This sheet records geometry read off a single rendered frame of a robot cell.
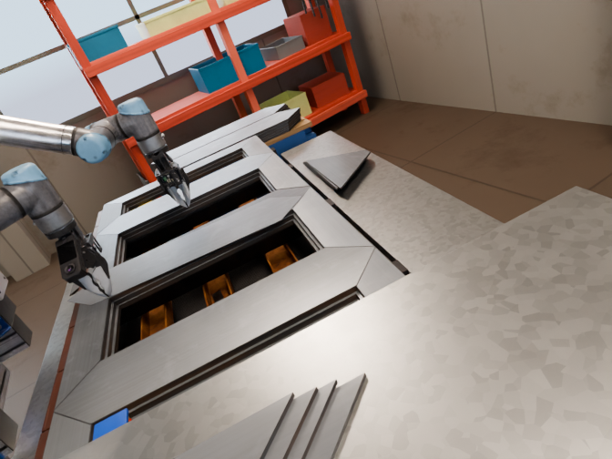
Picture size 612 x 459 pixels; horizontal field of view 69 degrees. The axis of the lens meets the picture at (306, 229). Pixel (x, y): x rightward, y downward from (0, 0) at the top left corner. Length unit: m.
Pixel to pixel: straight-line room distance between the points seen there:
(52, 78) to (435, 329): 4.23
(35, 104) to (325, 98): 2.54
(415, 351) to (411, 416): 0.07
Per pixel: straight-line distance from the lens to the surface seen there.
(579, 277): 0.55
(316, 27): 4.42
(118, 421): 0.88
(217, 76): 3.99
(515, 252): 0.58
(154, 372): 0.97
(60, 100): 4.52
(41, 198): 1.13
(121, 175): 4.65
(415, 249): 1.13
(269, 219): 1.28
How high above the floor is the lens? 1.41
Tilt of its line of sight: 29 degrees down
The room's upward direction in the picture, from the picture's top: 22 degrees counter-clockwise
